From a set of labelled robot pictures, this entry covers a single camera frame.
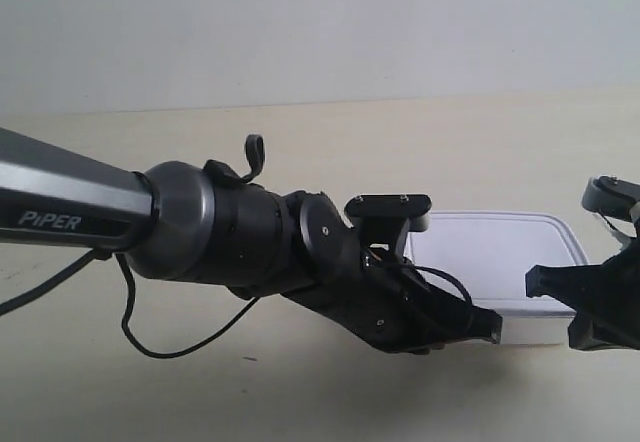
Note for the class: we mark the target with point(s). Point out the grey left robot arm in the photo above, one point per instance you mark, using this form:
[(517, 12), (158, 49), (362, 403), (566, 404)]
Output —
[(209, 225)]

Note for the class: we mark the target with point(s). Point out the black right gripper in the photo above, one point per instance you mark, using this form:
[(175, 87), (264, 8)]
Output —
[(606, 298)]

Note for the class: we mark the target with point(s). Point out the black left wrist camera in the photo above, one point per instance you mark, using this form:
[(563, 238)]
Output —
[(385, 221)]

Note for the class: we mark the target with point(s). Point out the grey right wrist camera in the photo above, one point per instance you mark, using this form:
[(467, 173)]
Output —
[(609, 197)]

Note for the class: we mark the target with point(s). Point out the white lidded plastic container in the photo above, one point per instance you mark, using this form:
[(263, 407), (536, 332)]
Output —
[(490, 252)]

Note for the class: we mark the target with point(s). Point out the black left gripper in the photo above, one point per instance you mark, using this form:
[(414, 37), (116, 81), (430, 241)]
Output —
[(383, 299)]

